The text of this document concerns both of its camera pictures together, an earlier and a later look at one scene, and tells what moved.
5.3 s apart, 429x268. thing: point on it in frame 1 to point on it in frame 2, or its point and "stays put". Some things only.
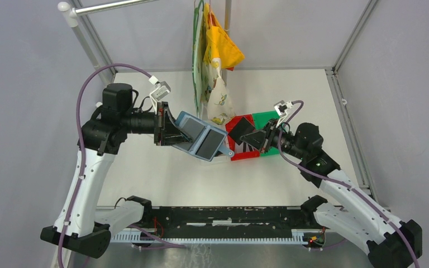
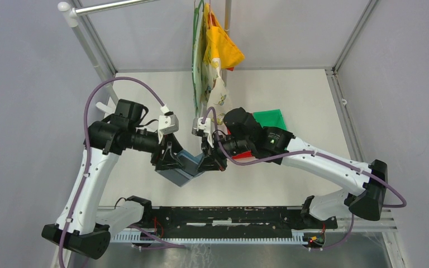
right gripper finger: [256, 139] to [210, 163]
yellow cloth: [219, 43] stays put
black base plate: [227, 221] stays put
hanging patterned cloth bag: [210, 87] stays put
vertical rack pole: [227, 27] stays put
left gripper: [172, 133] to [168, 161]
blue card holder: [206, 140] to [180, 176]
